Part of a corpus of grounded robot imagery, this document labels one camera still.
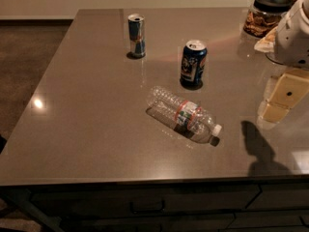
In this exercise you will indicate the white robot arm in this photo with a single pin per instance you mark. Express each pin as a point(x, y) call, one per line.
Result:
point(291, 46)

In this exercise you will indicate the clear plastic water bottle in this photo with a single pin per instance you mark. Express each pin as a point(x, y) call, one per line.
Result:
point(180, 113)

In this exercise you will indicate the blue Pepsi soda can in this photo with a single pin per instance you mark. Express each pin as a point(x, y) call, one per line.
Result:
point(193, 63)

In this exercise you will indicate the silver blue Red Bull can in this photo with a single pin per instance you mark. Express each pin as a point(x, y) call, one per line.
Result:
point(136, 29)

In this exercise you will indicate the glass jar with black lid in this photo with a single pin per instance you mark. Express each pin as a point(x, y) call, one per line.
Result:
point(264, 15)

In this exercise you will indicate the dark right cabinet drawer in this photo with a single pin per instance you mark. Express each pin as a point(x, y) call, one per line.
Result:
point(281, 197)

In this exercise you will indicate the dark cabinet drawer with handle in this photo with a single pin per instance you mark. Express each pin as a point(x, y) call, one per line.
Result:
point(129, 202)

